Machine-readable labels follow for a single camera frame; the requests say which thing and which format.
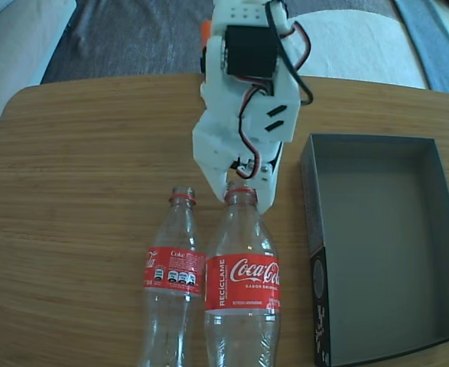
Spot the clear bottle Coca-Cola logo label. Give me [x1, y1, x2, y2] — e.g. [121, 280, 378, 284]
[203, 187, 282, 367]

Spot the clear bottle Coke nutrition label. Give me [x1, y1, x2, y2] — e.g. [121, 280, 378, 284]
[138, 186, 207, 367]

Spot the grey cardboard box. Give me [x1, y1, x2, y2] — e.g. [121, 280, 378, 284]
[299, 132, 449, 367]

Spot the orange black clamp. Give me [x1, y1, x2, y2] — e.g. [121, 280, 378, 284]
[200, 21, 213, 77]

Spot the grey rug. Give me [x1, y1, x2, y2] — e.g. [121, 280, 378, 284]
[40, 0, 401, 86]

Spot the white cloth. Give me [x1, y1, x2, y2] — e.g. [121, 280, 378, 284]
[285, 9, 428, 91]

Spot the beige sofa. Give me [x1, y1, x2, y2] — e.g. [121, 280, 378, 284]
[0, 0, 78, 177]

